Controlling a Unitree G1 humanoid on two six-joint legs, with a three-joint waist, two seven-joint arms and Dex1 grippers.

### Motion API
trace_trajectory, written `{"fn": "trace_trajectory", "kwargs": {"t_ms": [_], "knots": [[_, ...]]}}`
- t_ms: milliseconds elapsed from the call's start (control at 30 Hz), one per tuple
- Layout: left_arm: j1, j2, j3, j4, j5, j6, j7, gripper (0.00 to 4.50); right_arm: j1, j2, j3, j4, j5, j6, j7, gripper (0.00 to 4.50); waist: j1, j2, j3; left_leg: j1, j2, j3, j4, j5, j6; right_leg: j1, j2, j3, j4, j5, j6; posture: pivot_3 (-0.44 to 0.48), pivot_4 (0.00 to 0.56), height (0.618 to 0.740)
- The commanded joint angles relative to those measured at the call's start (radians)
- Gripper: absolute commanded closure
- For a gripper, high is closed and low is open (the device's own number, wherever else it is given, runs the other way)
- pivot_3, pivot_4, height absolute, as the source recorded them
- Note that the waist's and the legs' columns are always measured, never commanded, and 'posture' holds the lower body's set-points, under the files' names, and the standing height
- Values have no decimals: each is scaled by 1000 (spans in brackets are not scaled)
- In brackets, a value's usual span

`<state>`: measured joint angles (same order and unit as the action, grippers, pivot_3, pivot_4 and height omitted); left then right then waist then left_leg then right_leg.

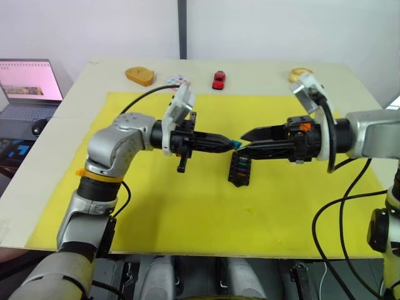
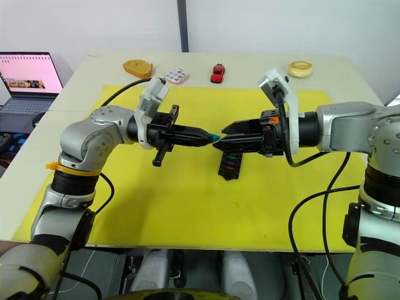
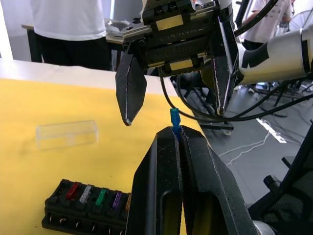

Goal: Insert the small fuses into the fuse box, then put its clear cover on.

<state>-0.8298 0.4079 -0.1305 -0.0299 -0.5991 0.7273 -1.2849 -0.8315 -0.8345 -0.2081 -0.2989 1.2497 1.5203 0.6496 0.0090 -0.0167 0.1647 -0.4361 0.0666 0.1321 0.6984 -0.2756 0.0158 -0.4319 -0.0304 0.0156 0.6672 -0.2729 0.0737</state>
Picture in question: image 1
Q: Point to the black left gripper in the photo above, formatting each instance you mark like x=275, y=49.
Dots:
x=184, y=140

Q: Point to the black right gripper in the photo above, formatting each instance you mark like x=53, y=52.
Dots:
x=301, y=143

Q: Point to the blue blade fuse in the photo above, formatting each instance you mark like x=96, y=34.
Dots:
x=236, y=144

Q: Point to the purple blade fuse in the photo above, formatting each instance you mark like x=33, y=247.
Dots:
x=241, y=170

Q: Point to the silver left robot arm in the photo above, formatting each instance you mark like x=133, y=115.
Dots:
x=106, y=147

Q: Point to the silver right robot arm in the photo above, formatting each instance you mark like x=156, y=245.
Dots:
x=375, y=131

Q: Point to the green blade fuse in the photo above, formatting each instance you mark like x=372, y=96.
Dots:
x=242, y=162

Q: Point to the brown blade fuse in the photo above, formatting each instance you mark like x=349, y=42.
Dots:
x=242, y=177

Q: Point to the black fuse box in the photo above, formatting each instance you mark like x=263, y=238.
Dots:
x=237, y=182

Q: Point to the black box with blue shapes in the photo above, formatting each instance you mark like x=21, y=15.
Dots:
x=18, y=151

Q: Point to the red toy car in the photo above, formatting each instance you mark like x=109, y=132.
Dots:
x=218, y=80

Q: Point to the round polka dot disc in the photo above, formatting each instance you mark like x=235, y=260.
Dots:
x=178, y=79

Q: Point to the yellow mat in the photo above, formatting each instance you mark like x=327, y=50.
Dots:
x=187, y=212

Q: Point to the tan toy bread slice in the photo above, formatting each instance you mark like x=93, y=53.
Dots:
x=140, y=76

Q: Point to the grey rounded shell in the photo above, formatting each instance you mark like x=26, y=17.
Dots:
x=157, y=278
x=245, y=278

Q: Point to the black computer mouse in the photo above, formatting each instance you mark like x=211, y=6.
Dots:
x=39, y=126

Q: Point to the grey laptop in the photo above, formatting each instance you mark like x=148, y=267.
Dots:
x=28, y=78

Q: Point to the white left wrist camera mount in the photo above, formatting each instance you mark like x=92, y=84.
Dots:
x=179, y=100

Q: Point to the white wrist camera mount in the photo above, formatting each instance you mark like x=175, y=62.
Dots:
x=179, y=100
x=307, y=82

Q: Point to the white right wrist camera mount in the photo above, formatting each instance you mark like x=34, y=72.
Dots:
x=307, y=82

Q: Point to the dark grey wall post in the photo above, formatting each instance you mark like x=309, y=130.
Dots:
x=182, y=28

